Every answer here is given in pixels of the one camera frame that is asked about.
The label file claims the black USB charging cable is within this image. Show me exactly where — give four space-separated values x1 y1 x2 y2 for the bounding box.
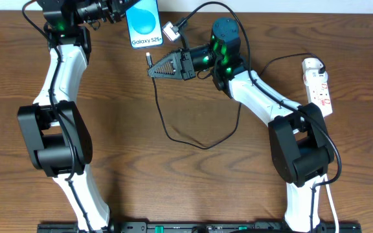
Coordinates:
146 52 326 151

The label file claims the blue screen Galaxy smartphone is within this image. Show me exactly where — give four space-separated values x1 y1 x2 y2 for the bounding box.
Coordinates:
126 0 163 49

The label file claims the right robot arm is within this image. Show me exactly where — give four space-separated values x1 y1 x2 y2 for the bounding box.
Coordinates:
148 17 341 232

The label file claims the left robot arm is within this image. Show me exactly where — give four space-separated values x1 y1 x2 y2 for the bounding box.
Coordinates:
17 0 136 232

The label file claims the white USB charger adapter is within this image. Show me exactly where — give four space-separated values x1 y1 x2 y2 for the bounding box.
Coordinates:
302 58 324 73

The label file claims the white power strip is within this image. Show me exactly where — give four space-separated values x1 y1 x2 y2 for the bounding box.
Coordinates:
303 69 333 117

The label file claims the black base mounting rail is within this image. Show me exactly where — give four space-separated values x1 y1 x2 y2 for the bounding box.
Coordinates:
36 221 362 233

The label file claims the white power strip cord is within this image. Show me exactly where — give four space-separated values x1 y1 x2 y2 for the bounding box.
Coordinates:
322 174 340 233

